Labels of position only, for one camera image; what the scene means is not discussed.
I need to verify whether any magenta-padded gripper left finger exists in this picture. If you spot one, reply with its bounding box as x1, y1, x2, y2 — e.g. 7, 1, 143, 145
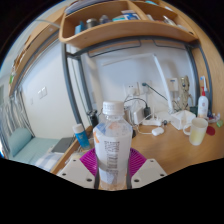
56, 147, 102, 190

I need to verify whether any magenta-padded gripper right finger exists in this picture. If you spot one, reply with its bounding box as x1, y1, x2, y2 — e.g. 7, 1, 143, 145
125, 147, 168, 190

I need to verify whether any clear white-capped drink bottle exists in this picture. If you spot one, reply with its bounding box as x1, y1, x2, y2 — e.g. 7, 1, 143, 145
92, 100, 134, 191

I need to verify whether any grey laptop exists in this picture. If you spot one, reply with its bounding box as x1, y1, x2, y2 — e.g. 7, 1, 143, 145
51, 136, 77, 155

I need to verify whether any small blue white-capped bottle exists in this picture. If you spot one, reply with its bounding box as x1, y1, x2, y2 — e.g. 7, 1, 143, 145
72, 123, 91, 151

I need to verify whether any small white oval case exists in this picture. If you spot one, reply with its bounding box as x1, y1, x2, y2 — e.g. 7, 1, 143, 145
151, 126, 166, 137

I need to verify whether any white power strip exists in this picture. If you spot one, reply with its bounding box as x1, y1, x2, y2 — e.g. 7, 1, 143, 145
142, 118, 163, 127

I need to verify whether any black power adapter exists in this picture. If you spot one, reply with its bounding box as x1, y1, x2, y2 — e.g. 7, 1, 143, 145
143, 105, 153, 121

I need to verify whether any white tissue box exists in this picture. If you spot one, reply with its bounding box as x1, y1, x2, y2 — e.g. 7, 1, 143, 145
170, 109, 197, 131

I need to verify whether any pale yellow white mug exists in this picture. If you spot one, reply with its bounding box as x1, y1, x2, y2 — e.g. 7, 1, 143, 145
182, 116, 210, 147

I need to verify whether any pale green pillow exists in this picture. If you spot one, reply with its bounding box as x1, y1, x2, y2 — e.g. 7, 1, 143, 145
7, 127, 35, 158

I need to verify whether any flat round red coaster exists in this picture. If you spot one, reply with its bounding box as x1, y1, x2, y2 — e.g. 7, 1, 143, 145
205, 124, 217, 137

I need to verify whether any white red-nozzle squeeze bottle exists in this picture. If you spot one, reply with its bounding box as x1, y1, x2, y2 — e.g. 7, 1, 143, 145
197, 86, 210, 119

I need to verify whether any brown tree figurine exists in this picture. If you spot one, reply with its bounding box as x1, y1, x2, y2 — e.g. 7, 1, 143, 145
179, 75, 195, 108

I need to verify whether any white desk lamp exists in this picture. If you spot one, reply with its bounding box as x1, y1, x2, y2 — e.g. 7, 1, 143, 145
99, 52, 175, 115

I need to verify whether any white electric toothbrush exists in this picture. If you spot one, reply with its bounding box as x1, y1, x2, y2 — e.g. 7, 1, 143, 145
199, 75, 209, 93

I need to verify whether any wooden shelf unit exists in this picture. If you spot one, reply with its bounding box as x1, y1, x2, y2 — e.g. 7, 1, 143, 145
58, 0, 202, 52

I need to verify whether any white wall socket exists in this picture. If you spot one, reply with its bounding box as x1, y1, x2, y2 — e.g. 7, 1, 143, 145
124, 82, 141, 98

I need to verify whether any white wall switch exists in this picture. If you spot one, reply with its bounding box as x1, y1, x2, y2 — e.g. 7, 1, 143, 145
36, 86, 49, 100

